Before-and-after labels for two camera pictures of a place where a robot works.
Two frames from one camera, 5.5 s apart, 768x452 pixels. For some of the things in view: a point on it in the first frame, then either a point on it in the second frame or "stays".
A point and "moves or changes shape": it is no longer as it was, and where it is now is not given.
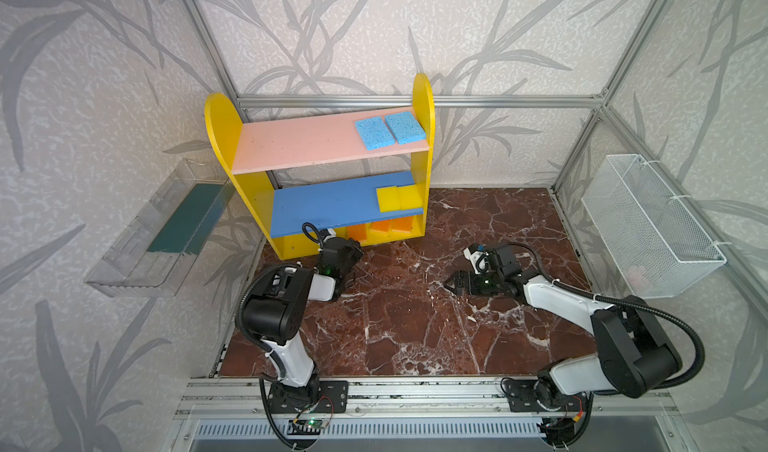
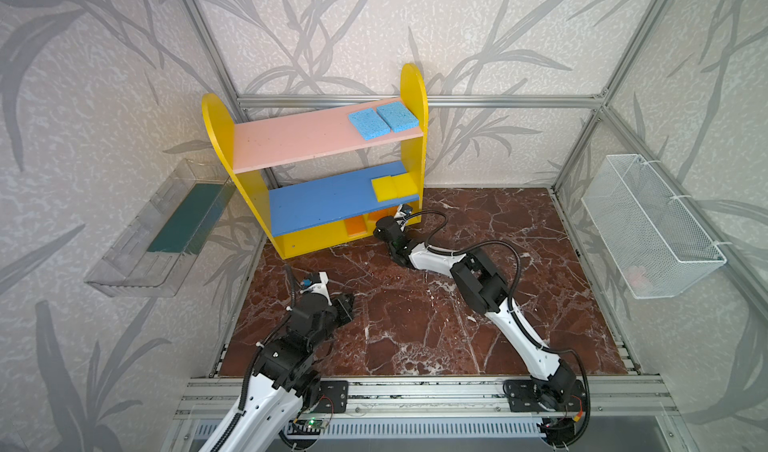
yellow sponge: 410,197 moves or changes shape
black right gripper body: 470,282 → 383,229
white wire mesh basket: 656,245 stays
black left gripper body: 346,254 → 339,307
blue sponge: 405,128 moves or changes shape
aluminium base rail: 246,397 stays
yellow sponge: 388,199 moves or changes shape
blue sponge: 374,133 moves or changes shape
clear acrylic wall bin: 155,253 stays
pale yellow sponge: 357,232 moves or changes shape
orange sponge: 382,225 moves or changes shape
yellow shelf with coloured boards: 362,175 stays
